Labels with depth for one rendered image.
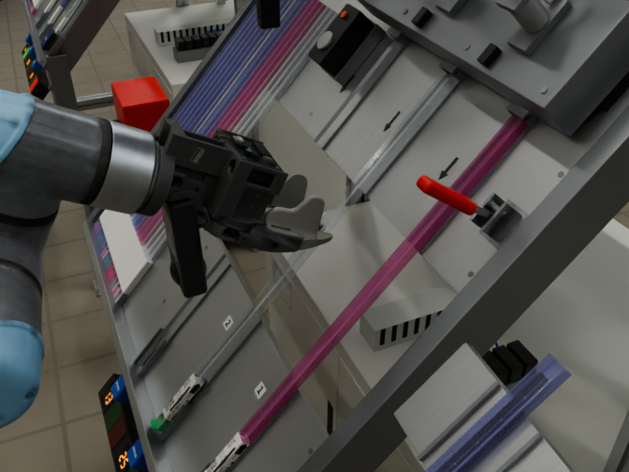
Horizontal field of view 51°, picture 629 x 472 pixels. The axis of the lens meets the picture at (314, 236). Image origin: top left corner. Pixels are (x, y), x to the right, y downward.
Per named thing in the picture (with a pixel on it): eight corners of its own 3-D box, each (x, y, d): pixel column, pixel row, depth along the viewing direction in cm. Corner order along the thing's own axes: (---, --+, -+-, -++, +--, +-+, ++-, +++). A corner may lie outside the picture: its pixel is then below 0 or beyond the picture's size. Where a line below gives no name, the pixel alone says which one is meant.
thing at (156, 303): (224, 583, 66) (198, 582, 64) (109, 229, 115) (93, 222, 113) (346, 450, 62) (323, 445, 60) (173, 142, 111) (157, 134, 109)
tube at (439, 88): (163, 433, 77) (154, 431, 77) (160, 423, 78) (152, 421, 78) (455, 83, 67) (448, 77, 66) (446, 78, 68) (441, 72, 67)
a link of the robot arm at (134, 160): (88, 222, 55) (75, 175, 61) (140, 232, 58) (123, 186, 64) (119, 142, 53) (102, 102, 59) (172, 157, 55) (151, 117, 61)
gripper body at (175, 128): (296, 178, 61) (176, 142, 55) (257, 254, 64) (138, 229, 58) (267, 141, 67) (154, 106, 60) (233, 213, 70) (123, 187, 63)
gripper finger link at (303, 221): (362, 213, 67) (285, 190, 62) (336, 261, 69) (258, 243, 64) (350, 199, 70) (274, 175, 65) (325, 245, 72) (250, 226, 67)
